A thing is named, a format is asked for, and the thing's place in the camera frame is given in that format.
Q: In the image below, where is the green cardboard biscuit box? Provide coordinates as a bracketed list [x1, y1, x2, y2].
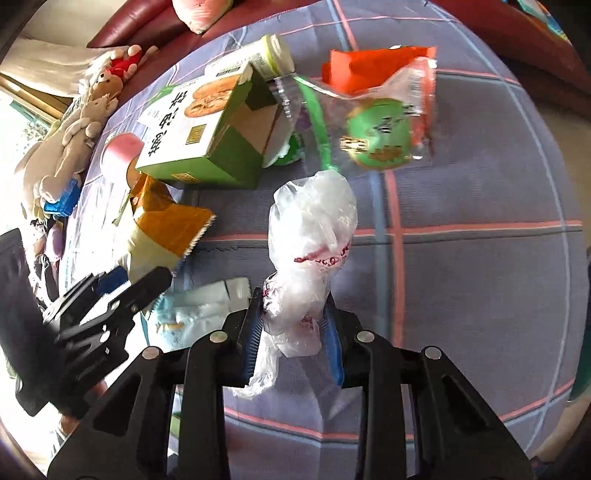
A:
[134, 62, 294, 189]

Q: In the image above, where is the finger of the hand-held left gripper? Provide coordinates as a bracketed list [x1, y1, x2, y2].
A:
[44, 267, 130, 325]
[105, 266, 173, 325]

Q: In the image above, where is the white blue tissue packet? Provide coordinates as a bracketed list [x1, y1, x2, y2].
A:
[147, 277, 252, 352]

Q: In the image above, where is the teal bin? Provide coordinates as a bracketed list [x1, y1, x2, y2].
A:
[570, 249, 591, 402]

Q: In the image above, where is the clear zip bag green strip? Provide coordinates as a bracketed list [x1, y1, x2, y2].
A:
[276, 55, 437, 174]

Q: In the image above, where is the beige long plush toy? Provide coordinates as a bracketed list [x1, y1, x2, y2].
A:
[14, 95, 118, 220]

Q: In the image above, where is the yellow orange snack packet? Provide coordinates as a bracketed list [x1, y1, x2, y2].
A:
[113, 173, 218, 282]

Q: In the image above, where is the dark red leather sofa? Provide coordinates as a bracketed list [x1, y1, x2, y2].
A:
[85, 0, 591, 121]

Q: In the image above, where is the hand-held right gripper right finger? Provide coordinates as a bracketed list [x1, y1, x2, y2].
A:
[322, 294, 537, 480]

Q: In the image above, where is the green round snack packet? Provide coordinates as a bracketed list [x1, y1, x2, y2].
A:
[341, 99, 414, 169]

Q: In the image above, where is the pink lidded cup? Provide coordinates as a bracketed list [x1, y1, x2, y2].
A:
[100, 131, 145, 182]

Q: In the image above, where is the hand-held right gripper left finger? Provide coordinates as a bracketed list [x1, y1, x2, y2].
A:
[46, 287, 265, 480]

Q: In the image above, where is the pink plush toy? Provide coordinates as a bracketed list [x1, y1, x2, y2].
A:
[171, 0, 236, 35]

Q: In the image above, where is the white plastic bag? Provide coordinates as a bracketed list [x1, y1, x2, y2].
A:
[231, 170, 360, 398]

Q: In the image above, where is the orange foil packet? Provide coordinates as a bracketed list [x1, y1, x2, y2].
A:
[321, 45, 437, 145]

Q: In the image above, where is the white bottle with green label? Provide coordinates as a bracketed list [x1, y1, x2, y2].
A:
[203, 34, 296, 81]

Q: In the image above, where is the plaid grey tablecloth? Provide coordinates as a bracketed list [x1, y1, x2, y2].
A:
[58, 0, 589, 467]

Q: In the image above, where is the brown bear plush red outfit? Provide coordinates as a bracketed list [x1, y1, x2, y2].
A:
[85, 45, 158, 103]

